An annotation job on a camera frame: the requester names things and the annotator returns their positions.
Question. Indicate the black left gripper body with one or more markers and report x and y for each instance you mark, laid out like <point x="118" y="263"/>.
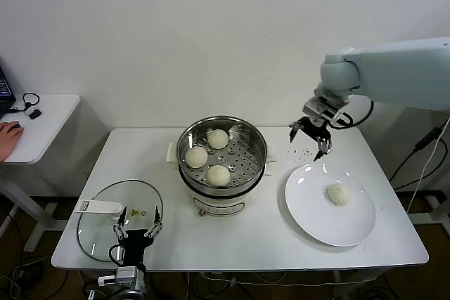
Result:
<point x="135" y="244"/>

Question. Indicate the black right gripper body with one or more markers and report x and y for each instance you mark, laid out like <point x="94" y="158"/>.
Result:
<point x="314" y="129"/>

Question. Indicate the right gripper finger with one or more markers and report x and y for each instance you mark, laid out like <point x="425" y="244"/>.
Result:
<point x="292" y="134"/>
<point x="324" y="145"/>

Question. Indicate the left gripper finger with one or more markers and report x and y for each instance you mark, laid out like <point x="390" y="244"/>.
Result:
<point x="157" y="215"/>
<point x="123" y="216"/>

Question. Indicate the white steamed baozi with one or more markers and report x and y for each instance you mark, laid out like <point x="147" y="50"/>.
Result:
<point x="218" y="175"/>
<point x="218" y="138"/>
<point x="338" y="194"/>
<point x="196" y="157"/>

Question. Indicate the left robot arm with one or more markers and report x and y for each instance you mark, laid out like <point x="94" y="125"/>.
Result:
<point x="128" y="279"/>

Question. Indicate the stainless steel steamer basket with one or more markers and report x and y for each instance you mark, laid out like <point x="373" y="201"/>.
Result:
<point x="253" y="145"/>

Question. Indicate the person's hand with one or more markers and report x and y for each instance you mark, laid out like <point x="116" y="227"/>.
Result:
<point x="8" y="142"/>

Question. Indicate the dark crumbs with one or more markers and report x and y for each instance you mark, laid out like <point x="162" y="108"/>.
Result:
<point x="307" y="153"/>

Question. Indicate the white electric cooker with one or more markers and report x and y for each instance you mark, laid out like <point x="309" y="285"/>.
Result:
<point x="218" y="203"/>

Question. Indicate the white round plate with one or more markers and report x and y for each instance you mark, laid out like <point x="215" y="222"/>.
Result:
<point x="316" y="215"/>

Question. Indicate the small black device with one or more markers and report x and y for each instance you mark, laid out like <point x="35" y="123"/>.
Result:
<point x="36" y="114"/>

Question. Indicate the black earphones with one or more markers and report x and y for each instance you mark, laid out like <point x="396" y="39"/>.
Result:
<point x="25" y="98"/>

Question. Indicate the black laptop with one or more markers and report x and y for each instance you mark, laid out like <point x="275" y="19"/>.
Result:
<point x="5" y="92"/>

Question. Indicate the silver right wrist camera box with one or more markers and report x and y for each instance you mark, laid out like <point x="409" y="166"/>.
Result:
<point x="314" y="107"/>

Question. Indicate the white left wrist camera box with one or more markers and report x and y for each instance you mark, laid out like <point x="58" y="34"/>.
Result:
<point x="107" y="280"/>

